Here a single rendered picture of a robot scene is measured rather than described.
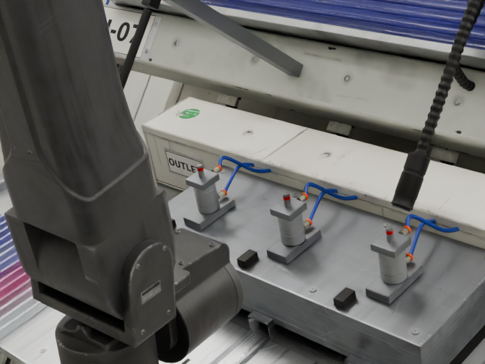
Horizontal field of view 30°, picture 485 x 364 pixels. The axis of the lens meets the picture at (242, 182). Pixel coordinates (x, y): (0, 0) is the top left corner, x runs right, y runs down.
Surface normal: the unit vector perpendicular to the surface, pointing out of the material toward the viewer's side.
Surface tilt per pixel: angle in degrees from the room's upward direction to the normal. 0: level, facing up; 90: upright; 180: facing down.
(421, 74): 90
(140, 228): 89
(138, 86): 90
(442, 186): 43
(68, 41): 92
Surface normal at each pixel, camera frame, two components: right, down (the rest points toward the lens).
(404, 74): -0.60, -0.24
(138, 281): 0.81, 0.26
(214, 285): 0.59, -0.40
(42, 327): -0.16, -0.85
